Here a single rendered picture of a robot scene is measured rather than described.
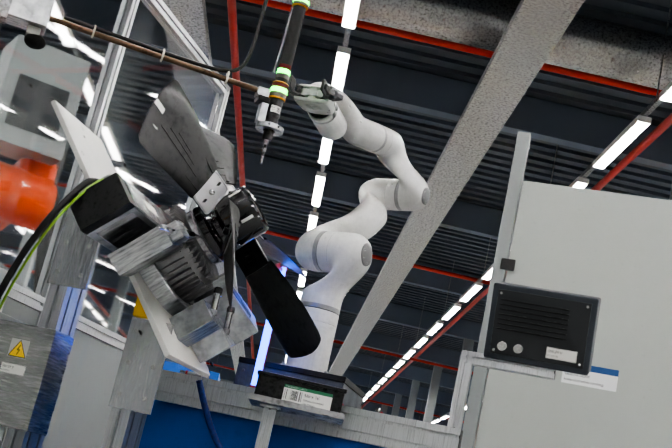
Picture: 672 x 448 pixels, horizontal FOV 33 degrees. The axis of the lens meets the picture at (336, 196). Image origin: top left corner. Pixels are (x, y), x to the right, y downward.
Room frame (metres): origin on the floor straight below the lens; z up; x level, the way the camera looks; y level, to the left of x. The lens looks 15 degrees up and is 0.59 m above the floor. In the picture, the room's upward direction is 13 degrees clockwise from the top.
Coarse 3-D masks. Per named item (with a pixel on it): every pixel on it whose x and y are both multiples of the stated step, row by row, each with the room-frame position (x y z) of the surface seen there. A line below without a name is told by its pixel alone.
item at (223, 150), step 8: (208, 136) 2.72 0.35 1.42; (216, 136) 2.74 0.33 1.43; (216, 144) 2.71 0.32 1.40; (224, 144) 2.74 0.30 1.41; (232, 144) 2.78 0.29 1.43; (216, 152) 2.68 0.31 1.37; (224, 152) 2.70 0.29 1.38; (232, 152) 2.73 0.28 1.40; (216, 160) 2.66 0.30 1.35; (224, 160) 2.68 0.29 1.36; (232, 160) 2.70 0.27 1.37; (224, 168) 2.65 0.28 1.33; (232, 168) 2.67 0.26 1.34; (224, 176) 2.63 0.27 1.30; (232, 176) 2.65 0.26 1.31; (232, 184) 2.63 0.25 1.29
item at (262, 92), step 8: (264, 88) 2.62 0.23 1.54; (256, 96) 2.64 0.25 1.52; (264, 96) 2.62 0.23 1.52; (256, 104) 2.65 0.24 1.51; (264, 104) 2.62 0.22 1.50; (264, 112) 2.63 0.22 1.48; (256, 120) 2.63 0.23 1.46; (264, 120) 2.63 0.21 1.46; (256, 128) 2.65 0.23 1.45; (272, 128) 2.62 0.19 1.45; (280, 128) 2.63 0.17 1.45
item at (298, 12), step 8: (296, 8) 2.63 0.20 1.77; (304, 8) 2.64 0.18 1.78; (296, 16) 2.63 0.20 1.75; (296, 24) 2.63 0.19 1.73; (288, 32) 2.64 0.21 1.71; (296, 32) 2.63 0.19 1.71; (288, 40) 2.63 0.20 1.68; (296, 40) 2.64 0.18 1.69; (288, 48) 2.63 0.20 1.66; (288, 56) 2.63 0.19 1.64; (288, 64) 2.63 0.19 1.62; (280, 72) 2.63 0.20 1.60; (280, 80) 2.63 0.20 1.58
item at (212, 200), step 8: (216, 176) 2.49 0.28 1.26; (208, 184) 2.48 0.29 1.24; (216, 184) 2.50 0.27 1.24; (224, 184) 2.51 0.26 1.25; (200, 192) 2.47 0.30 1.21; (208, 192) 2.49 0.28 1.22; (216, 192) 2.50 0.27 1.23; (224, 192) 2.52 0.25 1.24; (200, 200) 2.48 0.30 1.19; (208, 200) 2.49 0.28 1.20; (216, 200) 2.51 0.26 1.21; (208, 208) 2.50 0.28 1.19
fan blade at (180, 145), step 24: (168, 96) 2.36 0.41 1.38; (144, 120) 2.29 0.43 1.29; (168, 120) 2.35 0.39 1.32; (192, 120) 2.42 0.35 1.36; (144, 144) 2.30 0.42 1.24; (168, 144) 2.36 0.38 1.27; (192, 144) 2.41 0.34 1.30; (168, 168) 2.38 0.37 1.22; (192, 168) 2.43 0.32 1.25; (216, 168) 2.48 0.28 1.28; (192, 192) 2.45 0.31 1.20
